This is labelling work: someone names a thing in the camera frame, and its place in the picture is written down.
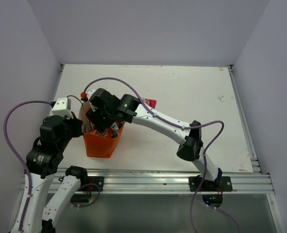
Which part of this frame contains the teal Fox's candy bag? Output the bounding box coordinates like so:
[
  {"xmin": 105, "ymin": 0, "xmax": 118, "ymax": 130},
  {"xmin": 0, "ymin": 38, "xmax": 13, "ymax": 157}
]
[{"xmin": 83, "ymin": 120, "xmax": 119, "ymax": 138}]

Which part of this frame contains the red nuts snack packet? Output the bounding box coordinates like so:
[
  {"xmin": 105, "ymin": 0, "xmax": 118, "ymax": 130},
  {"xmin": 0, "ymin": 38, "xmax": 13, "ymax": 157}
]
[{"xmin": 87, "ymin": 122, "xmax": 116, "ymax": 138}]

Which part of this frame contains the orange paper bag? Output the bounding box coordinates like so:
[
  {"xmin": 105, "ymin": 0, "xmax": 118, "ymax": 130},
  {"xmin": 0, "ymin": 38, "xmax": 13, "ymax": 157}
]
[{"xmin": 79, "ymin": 102, "xmax": 124, "ymax": 158}]

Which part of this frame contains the pink candy packet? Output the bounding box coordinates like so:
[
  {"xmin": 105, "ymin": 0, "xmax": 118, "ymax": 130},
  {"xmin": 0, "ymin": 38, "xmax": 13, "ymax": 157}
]
[{"xmin": 142, "ymin": 98, "xmax": 157, "ymax": 109}]

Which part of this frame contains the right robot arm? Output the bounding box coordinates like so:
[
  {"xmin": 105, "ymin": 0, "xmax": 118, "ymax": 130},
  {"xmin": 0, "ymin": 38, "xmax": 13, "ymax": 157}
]
[{"xmin": 85, "ymin": 88, "xmax": 222, "ymax": 191}]

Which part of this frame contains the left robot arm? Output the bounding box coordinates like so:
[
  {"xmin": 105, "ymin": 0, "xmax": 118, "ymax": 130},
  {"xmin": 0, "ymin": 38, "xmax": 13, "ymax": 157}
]
[{"xmin": 11, "ymin": 116, "xmax": 89, "ymax": 233}]

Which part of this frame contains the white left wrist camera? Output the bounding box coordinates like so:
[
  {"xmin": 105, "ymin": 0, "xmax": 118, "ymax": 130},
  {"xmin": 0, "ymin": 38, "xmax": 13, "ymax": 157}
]
[{"xmin": 51, "ymin": 98, "xmax": 73, "ymax": 118}]

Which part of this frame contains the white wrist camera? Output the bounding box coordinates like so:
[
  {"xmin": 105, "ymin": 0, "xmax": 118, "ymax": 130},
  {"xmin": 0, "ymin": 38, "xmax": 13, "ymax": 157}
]
[
  {"xmin": 81, "ymin": 89, "xmax": 96, "ymax": 102},
  {"xmin": 51, "ymin": 98, "xmax": 73, "ymax": 118}
]

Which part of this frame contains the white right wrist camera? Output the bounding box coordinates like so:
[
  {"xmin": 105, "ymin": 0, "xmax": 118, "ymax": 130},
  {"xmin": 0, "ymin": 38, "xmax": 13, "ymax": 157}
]
[{"xmin": 81, "ymin": 89, "xmax": 96, "ymax": 102}]

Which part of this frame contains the black left base bracket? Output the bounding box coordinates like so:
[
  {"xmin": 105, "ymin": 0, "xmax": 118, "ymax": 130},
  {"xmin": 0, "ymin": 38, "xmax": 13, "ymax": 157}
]
[{"xmin": 80, "ymin": 176, "xmax": 104, "ymax": 192}]

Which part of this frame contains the black base bracket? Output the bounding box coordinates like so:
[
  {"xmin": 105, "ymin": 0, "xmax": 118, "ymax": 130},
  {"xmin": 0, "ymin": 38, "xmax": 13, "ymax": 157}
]
[
  {"xmin": 80, "ymin": 176, "xmax": 104, "ymax": 192},
  {"xmin": 188, "ymin": 175, "xmax": 233, "ymax": 192}
]

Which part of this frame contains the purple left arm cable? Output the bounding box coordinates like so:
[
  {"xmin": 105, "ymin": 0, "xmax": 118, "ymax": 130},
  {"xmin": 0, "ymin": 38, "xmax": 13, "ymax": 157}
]
[{"xmin": 3, "ymin": 100, "xmax": 55, "ymax": 231}]

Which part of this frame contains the black right base bracket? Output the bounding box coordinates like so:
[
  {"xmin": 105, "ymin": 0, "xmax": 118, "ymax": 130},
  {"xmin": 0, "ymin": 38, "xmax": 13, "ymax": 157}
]
[{"xmin": 188, "ymin": 175, "xmax": 233, "ymax": 192}]

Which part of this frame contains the aluminium mounting rail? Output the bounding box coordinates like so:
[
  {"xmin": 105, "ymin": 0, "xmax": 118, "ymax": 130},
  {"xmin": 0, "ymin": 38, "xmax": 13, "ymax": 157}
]
[{"xmin": 87, "ymin": 169, "xmax": 274, "ymax": 194}]

